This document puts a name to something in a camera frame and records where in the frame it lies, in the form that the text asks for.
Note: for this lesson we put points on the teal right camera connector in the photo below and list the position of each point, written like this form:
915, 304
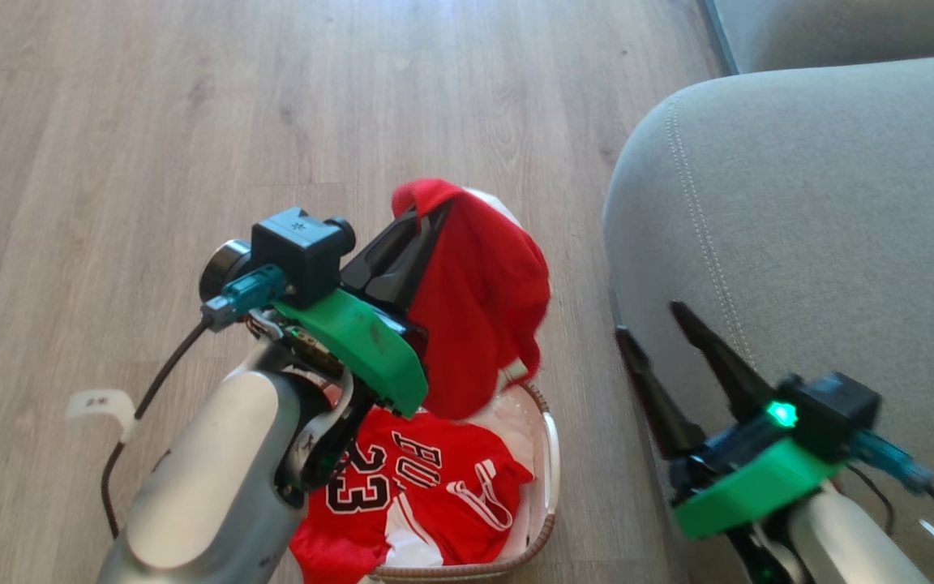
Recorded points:
893, 461

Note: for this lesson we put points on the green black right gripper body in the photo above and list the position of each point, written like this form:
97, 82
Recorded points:
747, 487

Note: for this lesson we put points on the dark right wrist camera box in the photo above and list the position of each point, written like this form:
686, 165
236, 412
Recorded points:
836, 414

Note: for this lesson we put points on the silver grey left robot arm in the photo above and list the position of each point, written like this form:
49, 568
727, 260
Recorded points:
207, 487

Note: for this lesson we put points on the grey sofa seat cushion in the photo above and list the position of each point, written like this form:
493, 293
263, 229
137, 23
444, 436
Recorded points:
824, 211

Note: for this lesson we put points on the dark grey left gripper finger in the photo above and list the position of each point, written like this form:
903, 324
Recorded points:
425, 259
378, 255

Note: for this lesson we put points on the red white number jersey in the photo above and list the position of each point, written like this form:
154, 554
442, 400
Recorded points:
426, 495

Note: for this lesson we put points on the plain red garment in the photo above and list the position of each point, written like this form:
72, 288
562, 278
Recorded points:
475, 308

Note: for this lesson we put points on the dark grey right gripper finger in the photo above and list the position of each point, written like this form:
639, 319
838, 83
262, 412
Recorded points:
722, 361
657, 397

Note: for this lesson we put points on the teal left camera connector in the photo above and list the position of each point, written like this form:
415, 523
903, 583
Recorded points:
244, 296

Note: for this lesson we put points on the grey sofa section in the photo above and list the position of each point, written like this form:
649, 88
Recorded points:
856, 28

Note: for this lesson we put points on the dark left wrist camera box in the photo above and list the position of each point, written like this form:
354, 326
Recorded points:
301, 247

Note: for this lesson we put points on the white basket with brown rim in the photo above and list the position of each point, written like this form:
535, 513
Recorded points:
544, 454

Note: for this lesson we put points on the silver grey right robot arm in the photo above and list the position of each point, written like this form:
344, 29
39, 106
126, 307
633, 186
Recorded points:
840, 539

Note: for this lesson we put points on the teal camera connector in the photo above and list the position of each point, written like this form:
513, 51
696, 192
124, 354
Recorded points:
893, 461
244, 296

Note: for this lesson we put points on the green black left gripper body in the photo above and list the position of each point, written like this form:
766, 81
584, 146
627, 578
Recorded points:
357, 345

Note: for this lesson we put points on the dark wrist camera box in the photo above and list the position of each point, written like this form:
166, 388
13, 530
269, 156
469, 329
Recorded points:
836, 414
301, 247

